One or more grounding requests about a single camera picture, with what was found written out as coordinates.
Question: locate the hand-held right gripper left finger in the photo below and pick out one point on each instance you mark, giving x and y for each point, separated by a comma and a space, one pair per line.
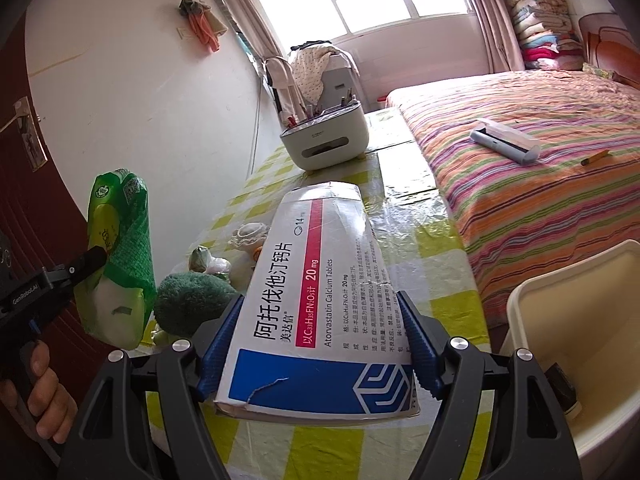
222, 340

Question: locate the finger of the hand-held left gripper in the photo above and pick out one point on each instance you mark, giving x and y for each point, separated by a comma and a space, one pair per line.
87, 260

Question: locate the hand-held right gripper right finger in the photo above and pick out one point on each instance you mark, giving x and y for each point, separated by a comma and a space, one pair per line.
421, 347

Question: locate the green tissue packet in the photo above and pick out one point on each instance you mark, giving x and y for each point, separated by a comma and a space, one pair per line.
125, 220

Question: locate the white medicine box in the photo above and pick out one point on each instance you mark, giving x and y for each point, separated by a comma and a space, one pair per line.
310, 310

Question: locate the cream plastic bin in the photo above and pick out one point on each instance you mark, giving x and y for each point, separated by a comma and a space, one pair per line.
600, 320

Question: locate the person's left hand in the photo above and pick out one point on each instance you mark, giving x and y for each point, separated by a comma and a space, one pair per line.
47, 410

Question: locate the dark green plush toy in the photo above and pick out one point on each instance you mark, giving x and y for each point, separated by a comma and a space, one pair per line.
190, 300

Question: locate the crumpled plastic wrapper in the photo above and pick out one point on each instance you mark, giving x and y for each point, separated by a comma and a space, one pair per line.
205, 260

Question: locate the orange peel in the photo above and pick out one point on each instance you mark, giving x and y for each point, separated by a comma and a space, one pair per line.
256, 251

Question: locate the white foam fruit net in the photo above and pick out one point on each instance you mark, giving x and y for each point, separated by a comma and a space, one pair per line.
247, 235

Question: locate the yellow checked tablecloth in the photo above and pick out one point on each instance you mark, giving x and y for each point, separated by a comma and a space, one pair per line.
400, 210

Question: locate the dark small box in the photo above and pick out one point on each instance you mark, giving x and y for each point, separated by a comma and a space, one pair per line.
562, 385

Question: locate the striped bedsheet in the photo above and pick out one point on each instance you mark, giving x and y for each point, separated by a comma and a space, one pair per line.
525, 200

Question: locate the white desktop organizer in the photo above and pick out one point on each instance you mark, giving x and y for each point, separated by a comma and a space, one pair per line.
330, 135

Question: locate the yellow pen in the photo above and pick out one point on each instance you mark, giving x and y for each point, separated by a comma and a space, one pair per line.
595, 158

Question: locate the orange hanging cloth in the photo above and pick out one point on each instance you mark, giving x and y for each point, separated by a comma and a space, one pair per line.
202, 25

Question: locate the dotted white cloth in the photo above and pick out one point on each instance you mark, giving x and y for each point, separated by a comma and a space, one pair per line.
312, 70

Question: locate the pink curtain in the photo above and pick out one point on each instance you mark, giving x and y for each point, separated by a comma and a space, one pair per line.
495, 35
255, 15

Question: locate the stack of folded quilts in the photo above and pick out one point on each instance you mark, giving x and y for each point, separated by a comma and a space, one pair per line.
542, 20

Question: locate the wooden headboard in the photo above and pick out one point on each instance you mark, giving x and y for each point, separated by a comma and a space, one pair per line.
610, 45

